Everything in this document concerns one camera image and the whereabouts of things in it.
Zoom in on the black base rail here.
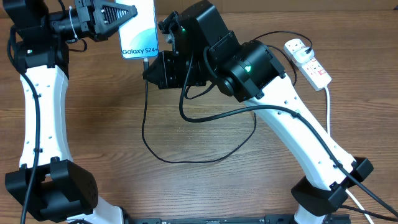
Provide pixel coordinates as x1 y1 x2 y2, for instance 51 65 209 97
129 215 295 224

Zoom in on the black smartphone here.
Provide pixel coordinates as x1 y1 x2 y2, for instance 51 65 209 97
115 0 159 59

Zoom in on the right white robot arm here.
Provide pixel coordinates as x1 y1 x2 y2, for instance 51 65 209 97
143 1 373 223

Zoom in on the white charger plug adapter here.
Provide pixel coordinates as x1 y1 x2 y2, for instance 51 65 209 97
293 47 315 65

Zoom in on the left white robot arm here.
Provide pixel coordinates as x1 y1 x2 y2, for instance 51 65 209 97
3 0 137 223

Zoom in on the white power strip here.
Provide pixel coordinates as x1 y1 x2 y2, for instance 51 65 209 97
284 39 331 91

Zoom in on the black charger cable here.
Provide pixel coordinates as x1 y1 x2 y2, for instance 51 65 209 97
141 30 313 164

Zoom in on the white power strip cord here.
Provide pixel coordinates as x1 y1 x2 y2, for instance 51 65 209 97
324 86 376 224

